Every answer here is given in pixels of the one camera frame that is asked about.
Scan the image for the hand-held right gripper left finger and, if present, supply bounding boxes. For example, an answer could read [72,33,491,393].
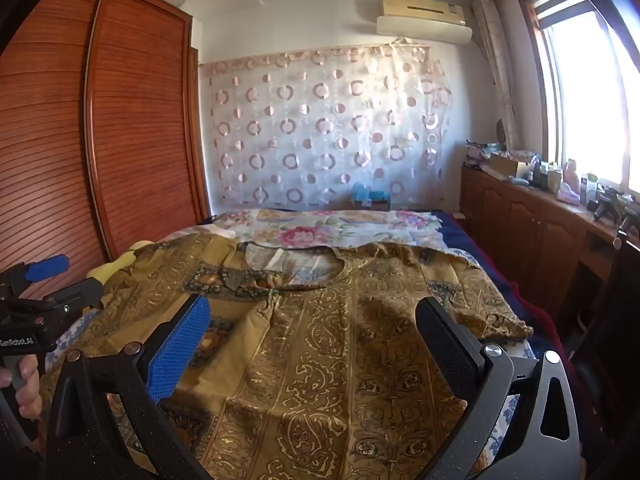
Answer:
[37,292,213,480]

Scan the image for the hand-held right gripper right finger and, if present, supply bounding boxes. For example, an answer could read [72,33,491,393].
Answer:
[415,296,583,480]

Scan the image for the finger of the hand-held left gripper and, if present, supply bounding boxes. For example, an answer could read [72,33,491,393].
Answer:
[45,277,103,321]
[0,254,71,301]

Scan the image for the golden patterned garment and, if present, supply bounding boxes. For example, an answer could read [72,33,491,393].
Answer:
[40,237,533,480]

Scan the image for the person's left hand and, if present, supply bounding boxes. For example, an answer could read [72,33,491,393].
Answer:
[14,355,45,420]

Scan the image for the yellow plush toy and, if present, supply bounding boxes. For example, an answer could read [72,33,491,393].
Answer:
[87,247,151,286]

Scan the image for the navy blue blanket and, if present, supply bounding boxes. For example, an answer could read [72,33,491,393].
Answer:
[435,210,576,361]

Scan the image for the red patterned blanket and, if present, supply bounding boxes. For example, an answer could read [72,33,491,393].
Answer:
[520,300,576,386]

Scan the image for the wooden sideboard cabinet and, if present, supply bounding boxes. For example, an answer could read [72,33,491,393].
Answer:
[459,165,640,311]

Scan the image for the wooden slatted wardrobe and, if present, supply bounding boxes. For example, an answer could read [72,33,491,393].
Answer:
[0,0,213,301]

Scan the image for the dark chair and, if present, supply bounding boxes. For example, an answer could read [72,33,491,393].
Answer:
[570,230,640,461]

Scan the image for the teal box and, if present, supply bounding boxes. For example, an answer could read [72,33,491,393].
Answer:
[350,182,391,211]

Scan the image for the pink floral quilt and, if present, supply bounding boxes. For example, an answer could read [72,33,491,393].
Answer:
[175,209,446,251]

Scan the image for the cardboard box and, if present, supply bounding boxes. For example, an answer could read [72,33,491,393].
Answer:
[487,152,531,178]

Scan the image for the stack of colourful packets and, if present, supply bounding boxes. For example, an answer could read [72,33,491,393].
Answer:
[462,140,501,168]

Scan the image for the pink figurine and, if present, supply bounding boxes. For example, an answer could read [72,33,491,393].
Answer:
[557,159,583,203]

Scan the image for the black gadget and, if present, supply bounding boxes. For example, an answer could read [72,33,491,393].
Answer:
[592,187,640,233]

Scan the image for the sheer circle-patterned curtain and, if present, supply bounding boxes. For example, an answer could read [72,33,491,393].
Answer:
[199,42,453,211]

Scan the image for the pale window curtain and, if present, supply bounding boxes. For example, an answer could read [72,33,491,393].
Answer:
[472,0,521,148]

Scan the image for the wooden framed window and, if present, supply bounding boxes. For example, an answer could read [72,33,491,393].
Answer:
[517,0,640,201]

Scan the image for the white air conditioner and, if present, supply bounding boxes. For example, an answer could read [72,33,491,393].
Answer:
[376,0,473,45]

